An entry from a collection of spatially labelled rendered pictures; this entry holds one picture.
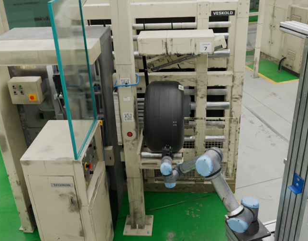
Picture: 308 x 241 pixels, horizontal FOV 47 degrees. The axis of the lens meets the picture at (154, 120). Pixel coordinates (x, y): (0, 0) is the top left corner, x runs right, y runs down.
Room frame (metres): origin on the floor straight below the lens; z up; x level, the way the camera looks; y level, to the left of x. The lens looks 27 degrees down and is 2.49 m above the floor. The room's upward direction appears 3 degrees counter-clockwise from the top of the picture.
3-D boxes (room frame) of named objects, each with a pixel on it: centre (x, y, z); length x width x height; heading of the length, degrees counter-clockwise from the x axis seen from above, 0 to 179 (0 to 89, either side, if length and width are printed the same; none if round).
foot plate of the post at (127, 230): (2.59, 0.20, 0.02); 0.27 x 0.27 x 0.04; 84
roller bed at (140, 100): (2.99, 0.12, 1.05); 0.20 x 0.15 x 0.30; 84
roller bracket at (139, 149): (2.61, 0.12, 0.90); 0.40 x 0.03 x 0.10; 174
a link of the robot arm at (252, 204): (1.78, -0.59, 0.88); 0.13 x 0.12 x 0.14; 142
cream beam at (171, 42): (2.87, -0.21, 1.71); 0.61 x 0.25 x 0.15; 84
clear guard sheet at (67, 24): (2.14, 0.47, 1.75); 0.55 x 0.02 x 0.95; 174
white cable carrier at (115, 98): (2.57, 0.29, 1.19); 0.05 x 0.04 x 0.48; 174
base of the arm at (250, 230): (1.79, -0.60, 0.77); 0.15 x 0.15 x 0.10
